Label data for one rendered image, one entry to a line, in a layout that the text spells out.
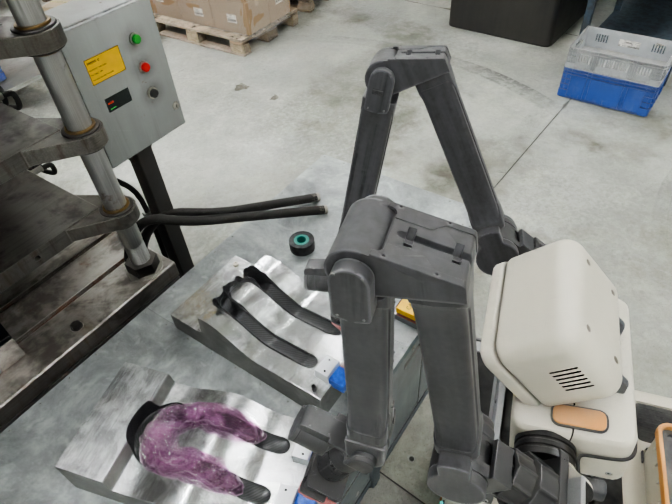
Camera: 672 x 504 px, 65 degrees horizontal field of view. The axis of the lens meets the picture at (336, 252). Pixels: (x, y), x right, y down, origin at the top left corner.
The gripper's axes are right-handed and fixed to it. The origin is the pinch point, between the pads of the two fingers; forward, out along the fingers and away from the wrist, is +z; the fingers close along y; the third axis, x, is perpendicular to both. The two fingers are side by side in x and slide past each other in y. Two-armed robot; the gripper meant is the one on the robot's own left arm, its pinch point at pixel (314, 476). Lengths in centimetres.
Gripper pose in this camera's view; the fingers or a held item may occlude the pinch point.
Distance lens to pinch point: 103.2
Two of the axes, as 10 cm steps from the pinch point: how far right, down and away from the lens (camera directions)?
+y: -3.1, 6.8, -6.7
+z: -3.7, 5.6, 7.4
